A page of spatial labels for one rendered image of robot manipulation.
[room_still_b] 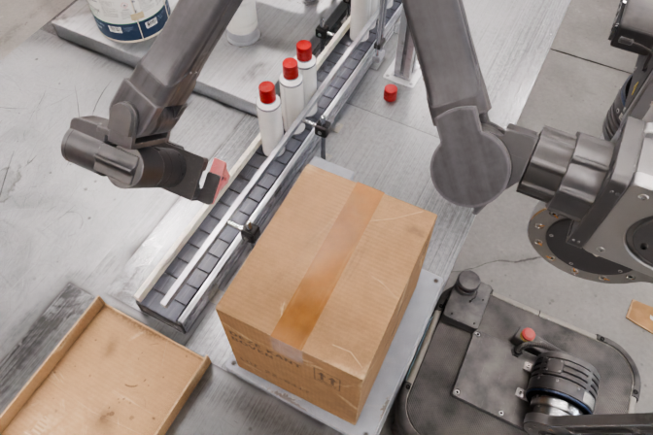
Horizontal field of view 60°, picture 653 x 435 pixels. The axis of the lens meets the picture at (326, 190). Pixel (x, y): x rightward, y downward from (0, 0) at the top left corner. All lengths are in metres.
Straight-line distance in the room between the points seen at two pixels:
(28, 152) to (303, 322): 0.92
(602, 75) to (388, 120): 1.75
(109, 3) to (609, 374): 1.71
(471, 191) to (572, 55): 2.55
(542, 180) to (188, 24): 0.42
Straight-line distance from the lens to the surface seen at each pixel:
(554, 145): 0.59
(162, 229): 1.30
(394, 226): 0.92
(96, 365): 1.21
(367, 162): 1.36
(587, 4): 3.44
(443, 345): 1.80
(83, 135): 0.81
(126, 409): 1.16
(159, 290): 1.18
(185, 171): 0.84
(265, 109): 1.18
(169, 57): 0.71
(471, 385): 1.76
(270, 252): 0.90
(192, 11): 0.70
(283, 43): 1.58
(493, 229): 2.31
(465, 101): 0.58
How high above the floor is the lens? 1.91
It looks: 55 degrees down
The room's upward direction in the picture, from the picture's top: straight up
